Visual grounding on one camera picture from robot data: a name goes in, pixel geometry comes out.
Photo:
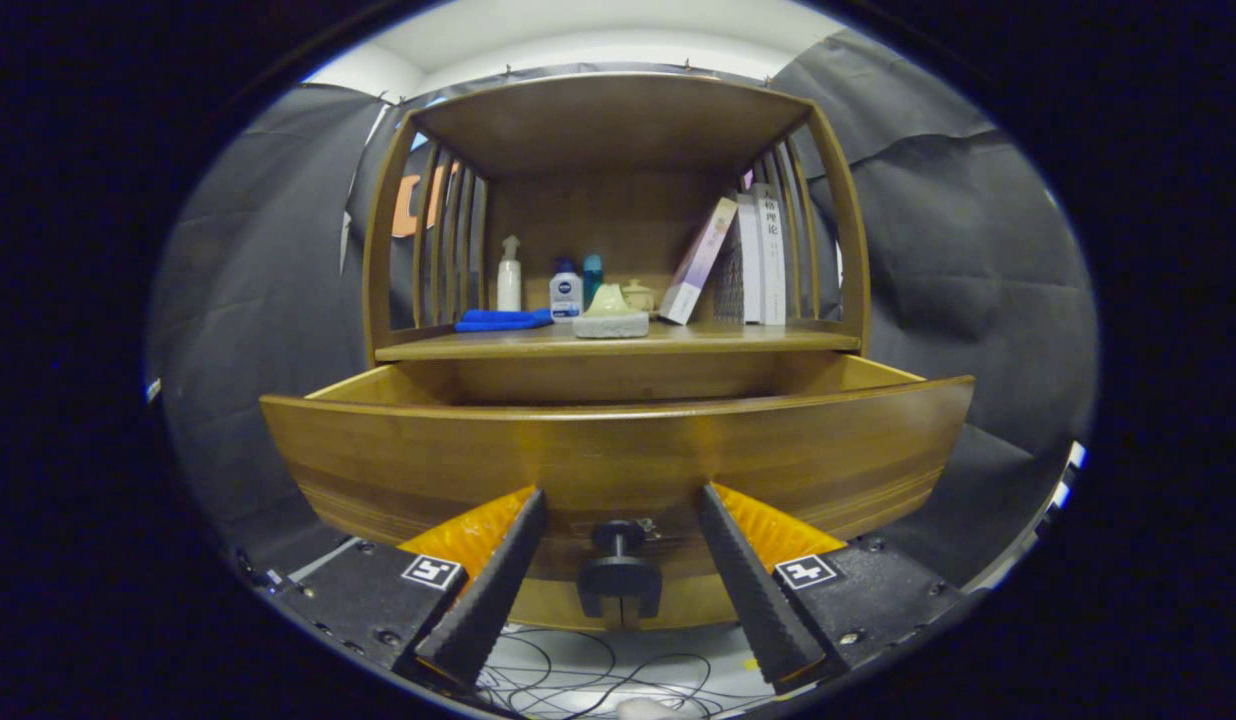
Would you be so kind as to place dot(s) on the wooden cabinet door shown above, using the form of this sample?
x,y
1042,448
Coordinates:
x,y
548,605
693,600

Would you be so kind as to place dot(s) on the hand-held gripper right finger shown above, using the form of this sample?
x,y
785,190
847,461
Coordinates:
x,y
763,600

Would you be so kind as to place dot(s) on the black drawer knob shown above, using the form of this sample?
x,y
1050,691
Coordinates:
x,y
618,580

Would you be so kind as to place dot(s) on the cream lidded tea cup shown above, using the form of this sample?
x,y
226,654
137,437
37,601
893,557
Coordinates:
x,y
638,295

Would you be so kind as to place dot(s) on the white lotion bottle blue cap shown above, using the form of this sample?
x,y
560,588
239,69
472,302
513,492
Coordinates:
x,y
565,292

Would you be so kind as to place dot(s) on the pink purple book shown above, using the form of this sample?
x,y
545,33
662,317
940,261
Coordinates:
x,y
698,260

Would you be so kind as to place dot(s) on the patterned cover book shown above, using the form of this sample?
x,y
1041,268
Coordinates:
x,y
728,285

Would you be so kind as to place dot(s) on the white pump bottle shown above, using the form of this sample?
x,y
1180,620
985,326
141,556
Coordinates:
x,y
509,280

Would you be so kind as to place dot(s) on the blue cloth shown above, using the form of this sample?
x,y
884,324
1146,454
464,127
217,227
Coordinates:
x,y
503,320

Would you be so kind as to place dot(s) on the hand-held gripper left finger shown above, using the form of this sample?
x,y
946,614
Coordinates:
x,y
488,600

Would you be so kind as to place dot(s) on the wooden drawer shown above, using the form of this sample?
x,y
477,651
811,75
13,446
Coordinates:
x,y
628,450

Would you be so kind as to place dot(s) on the white book black lettering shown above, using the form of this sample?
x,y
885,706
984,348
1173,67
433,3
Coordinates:
x,y
773,255

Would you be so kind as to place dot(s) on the wooden countertop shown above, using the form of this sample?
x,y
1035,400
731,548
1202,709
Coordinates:
x,y
738,340

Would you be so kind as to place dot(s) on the wooden cabinet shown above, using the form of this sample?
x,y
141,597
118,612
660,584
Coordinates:
x,y
608,120

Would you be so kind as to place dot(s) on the teal bottle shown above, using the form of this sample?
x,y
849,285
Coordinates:
x,y
592,275

